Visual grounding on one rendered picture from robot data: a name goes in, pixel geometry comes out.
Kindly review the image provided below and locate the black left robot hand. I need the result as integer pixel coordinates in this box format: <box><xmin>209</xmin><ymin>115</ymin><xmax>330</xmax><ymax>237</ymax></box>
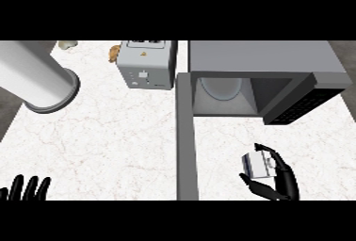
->
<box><xmin>0</xmin><ymin>174</ymin><xmax>53</xmax><ymax>201</ymax></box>

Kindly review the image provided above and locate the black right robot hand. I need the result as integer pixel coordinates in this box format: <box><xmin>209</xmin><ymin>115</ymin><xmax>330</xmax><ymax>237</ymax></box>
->
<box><xmin>237</xmin><ymin>142</ymin><xmax>301</xmax><ymax>201</ymax></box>

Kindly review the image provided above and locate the grey microwave door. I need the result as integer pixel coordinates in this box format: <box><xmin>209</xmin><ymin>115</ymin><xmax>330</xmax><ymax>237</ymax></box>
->
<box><xmin>175</xmin><ymin>72</ymin><xmax>200</xmax><ymax>201</ymax></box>

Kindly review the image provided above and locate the grey microwave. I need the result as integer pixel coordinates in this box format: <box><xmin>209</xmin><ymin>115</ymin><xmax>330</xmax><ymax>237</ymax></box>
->
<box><xmin>186</xmin><ymin>40</ymin><xmax>352</xmax><ymax>126</ymax></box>

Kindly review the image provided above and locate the white paper towel roll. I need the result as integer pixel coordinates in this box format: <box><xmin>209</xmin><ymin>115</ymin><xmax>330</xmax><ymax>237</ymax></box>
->
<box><xmin>0</xmin><ymin>40</ymin><xmax>82</xmax><ymax>115</ymax></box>

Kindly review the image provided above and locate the silver toaster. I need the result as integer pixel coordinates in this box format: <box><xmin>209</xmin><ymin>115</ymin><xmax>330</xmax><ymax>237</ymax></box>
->
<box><xmin>113</xmin><ymin>40</ymin><xmax>178</xmax><ymax>91</ymax></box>

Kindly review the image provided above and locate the small cream object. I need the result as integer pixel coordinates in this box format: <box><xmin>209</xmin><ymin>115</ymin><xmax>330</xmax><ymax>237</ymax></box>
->
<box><xmin>57</xmin><ymin>40</ymin><xmax>79</xmax><ymax>51</ymax></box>

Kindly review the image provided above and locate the brown bread piece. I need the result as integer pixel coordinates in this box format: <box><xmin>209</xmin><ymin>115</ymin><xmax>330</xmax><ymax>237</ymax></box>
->
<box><xmin>106</xmin><ymin>44</ymin><xmax>122</xmax><ymax>64</ymax></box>

